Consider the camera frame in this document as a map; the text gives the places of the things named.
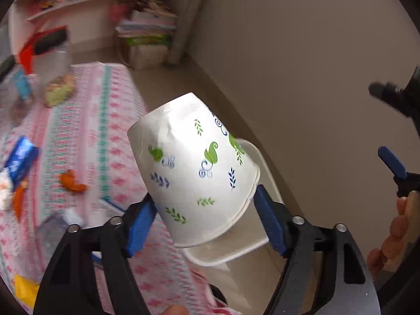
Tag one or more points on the white crumpled tissue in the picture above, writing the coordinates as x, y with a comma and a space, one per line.
6, 190

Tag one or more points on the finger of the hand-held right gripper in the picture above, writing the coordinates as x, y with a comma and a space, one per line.
390, 93
392, 162

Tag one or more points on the blue straw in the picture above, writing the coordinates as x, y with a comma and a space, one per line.
113, 205

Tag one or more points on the pink bucket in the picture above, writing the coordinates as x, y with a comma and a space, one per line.
118, 13

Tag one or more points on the yellow snack wrapper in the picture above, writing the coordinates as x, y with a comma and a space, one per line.
26, 290

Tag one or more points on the beige curtain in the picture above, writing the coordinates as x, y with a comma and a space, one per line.
187, 13

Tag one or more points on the blue snack packet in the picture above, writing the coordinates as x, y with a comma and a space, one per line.
21, 159

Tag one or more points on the person's left hand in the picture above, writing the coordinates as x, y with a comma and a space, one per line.
174, 311

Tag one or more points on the leaf print paper cup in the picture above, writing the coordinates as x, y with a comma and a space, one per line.
183, 144

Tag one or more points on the green cardboard box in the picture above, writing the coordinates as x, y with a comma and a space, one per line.
147, 40

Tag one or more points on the clear plastic wrapper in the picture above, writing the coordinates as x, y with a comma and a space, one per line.
52, 233

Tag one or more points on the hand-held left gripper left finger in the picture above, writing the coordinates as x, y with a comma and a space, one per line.
139, 229

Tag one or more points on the row of small toys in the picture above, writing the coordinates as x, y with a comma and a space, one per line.
59, 1

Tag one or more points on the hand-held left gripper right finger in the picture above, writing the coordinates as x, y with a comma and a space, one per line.
270, 223

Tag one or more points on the orange peel piece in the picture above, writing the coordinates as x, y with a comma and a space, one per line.
19, 200
72, 182

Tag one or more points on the pink green patterned tablecloth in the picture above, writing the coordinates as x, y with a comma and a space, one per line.
98, 121

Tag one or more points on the stack of papers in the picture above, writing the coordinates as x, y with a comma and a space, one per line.
147, 19

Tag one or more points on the person's right hand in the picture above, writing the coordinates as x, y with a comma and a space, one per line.
398, 226

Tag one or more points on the blue label clear jar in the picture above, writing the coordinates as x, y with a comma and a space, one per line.
19, 105

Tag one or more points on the white shelf unit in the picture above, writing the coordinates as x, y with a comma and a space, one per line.
92, 23

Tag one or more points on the green label clear jar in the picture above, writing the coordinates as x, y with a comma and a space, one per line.
59, 88

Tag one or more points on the white bag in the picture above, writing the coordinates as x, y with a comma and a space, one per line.
147, 57

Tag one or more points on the red packet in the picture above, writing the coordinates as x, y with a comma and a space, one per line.
26, 55

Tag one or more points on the white plastic bin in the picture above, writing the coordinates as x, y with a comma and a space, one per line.
229, 247

